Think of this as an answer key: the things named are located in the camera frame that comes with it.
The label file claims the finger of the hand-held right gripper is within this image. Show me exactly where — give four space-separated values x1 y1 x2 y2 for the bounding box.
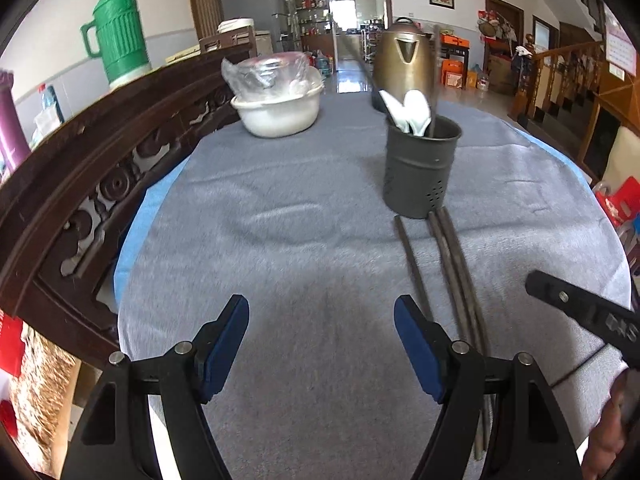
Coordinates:
525 270 640 361

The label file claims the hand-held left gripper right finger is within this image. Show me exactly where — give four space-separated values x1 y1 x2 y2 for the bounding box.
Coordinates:
393 294 583 480

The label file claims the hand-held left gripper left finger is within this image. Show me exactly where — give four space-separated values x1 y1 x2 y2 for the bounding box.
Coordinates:
60 294 250 480

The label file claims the dark metal utensil holder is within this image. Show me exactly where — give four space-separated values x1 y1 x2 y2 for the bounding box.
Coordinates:
382 115 462 220

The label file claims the white ceramic spoon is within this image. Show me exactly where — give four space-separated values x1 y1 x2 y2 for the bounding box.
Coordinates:
402 89 433 137
378 89 416 133

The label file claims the person's right hand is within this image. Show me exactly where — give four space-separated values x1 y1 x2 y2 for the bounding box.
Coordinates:
581 370 633 480

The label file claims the red child chair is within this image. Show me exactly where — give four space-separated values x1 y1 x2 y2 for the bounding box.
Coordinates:
592 175 640 251

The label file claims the grey tablecloth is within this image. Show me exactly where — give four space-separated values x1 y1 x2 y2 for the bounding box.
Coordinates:
116 95 632 480

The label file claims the blue table cover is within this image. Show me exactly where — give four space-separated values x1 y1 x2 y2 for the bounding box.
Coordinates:
114 127 596 301

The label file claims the cream armchair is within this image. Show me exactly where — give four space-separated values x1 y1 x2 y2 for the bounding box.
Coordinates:
602 125 640 186

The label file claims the beige woven sack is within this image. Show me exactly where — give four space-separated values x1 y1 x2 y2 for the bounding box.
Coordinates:
10 330 81 471

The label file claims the carved dark wooden sideboard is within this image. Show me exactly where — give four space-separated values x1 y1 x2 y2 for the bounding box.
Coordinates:
0 42 258 368

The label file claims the red paper bag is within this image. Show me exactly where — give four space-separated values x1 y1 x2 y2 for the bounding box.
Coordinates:
0 310 23 376

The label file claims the wooden staircase railing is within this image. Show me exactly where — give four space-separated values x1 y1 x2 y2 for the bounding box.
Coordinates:
510 40 608 126

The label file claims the white plastic basin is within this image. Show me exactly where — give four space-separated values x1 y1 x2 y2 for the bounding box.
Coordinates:
231 67 325 138

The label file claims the orange carton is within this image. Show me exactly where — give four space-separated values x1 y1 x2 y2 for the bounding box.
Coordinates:
442 59 466 88

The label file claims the dark wooden side table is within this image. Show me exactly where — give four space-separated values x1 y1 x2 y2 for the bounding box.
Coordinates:
435 35 473 68

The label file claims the gold electric kettle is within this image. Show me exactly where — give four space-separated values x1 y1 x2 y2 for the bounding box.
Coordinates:
371 16 435 113

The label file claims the blue label water bottle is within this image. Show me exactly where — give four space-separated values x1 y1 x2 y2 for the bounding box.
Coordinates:
40 84 63 126

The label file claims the purple vacuum bottle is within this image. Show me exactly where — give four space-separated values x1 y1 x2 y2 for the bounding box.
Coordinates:
0 71 31 171

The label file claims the wooden chair back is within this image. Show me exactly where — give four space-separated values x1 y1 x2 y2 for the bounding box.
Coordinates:
199 27 257 56

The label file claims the white rice cooker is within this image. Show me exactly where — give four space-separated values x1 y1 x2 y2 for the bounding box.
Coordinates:
217 18 255 35

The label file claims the green thermos jug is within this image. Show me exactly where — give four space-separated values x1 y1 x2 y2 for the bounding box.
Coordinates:
81 0 152 92

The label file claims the grey refrigerator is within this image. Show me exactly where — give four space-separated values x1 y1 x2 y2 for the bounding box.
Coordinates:
212 0 301 56

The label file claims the brown wooden door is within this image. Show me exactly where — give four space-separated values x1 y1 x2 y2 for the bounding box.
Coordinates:
184 0 226 51

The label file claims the pink wall calendar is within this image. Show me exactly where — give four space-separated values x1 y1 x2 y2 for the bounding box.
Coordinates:
602 2 640 78

